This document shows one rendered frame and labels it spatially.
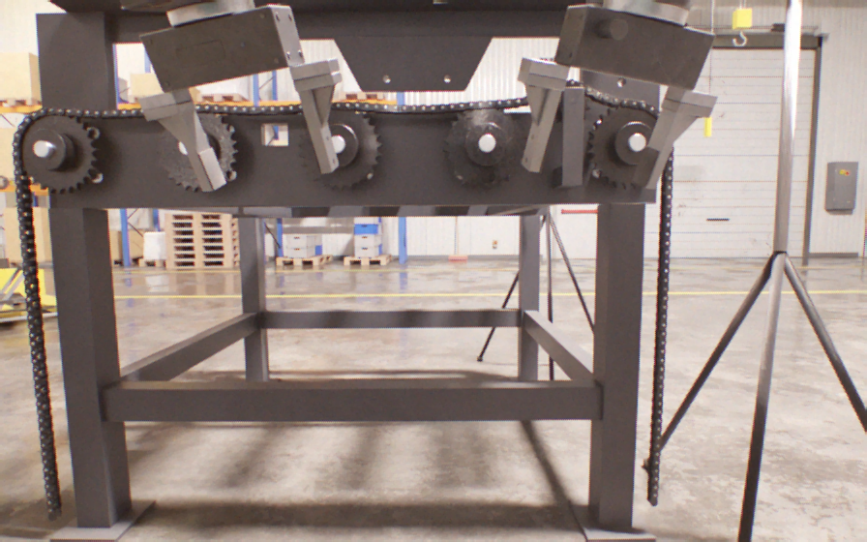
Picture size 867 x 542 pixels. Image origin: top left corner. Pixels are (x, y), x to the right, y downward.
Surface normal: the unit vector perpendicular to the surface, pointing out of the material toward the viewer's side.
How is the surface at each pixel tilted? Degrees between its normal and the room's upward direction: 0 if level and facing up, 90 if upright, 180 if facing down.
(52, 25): 90
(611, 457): 90
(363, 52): 90
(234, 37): 113
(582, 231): 90
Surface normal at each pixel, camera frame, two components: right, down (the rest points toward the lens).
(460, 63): 0.00, 0.10
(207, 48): -0.09, 0.48
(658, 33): 0.12, 0.48
